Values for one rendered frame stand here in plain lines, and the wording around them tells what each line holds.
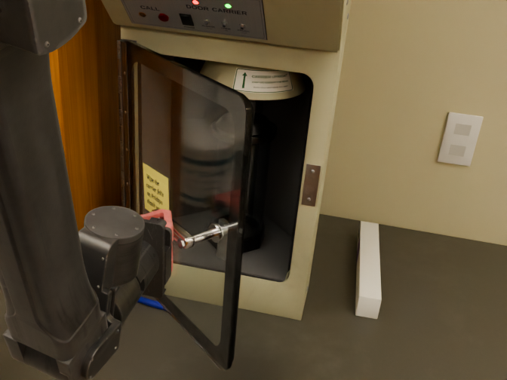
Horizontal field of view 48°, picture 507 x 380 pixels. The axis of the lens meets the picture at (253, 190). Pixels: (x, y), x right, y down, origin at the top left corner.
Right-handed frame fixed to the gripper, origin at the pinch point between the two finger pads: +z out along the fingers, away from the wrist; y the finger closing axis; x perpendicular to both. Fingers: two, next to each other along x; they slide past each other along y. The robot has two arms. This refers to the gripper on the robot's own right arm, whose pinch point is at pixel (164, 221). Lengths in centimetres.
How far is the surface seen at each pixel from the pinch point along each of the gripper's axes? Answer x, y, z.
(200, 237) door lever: -5.8, 0.4, -2.8
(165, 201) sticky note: 2.6, -1.5, 7.7
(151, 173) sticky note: 5.9, 1.2, 10.5
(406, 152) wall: -34, -9, 61
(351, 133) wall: -22, -6, 61
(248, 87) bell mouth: -5.9, 13.3, 19.6
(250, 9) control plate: -7.3, 26.1, 10.1
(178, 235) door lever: -3.2, 0.6, -3.7
